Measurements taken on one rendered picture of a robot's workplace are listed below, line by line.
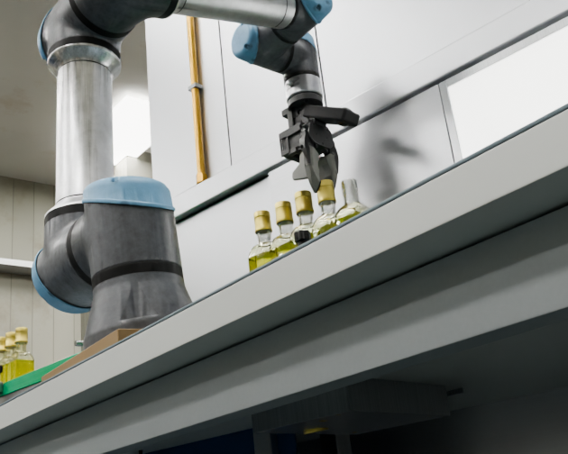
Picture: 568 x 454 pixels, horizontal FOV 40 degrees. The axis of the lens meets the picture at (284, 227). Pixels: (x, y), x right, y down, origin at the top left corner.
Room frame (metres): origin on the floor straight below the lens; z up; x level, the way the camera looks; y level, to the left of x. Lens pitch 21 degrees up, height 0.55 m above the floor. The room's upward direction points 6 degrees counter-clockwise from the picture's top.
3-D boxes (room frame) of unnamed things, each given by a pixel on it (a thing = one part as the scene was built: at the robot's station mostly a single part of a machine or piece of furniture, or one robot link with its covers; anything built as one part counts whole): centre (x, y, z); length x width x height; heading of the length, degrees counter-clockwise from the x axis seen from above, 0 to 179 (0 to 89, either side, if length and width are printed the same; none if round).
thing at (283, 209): (1.45, 0.00, 1.14); 0.04 x 0.04 x 0.04
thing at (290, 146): (1.39, -0.07, 1.29); 0.09 x 0.08 x 0.12; 48
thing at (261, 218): (1.49, 0.04, 1.14); 0.04 x 0.04 x 0.04
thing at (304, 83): (1.38, -0.07, 1.37); 0.08 x 0.08 x 0.05
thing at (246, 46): (1.31, -0.01, 1.45); 0.11 x 0.11 x 0.08; 41
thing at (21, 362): (2.14, 0.78, 1.02); 0.06 x 0.06 x 0.28; 48
